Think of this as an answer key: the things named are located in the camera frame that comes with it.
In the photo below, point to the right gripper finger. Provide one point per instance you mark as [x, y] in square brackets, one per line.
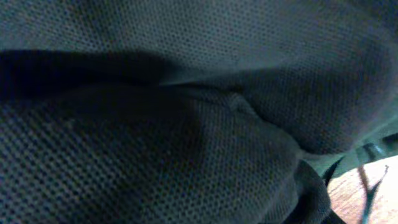
[330, 217]

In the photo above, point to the black mesh shorts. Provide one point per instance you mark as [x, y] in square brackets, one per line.
[191, 111]

